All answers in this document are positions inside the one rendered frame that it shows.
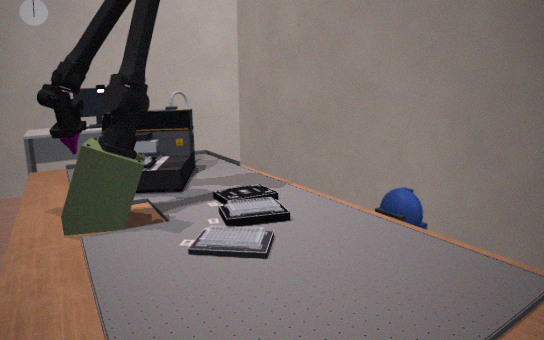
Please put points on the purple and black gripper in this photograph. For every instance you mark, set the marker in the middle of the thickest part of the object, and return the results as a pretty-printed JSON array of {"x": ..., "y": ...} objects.
[{"x": 66, "y": 124}]

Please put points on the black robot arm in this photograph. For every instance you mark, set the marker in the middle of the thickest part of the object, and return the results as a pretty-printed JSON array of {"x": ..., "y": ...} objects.
[{"x": 117, "y": 98}]

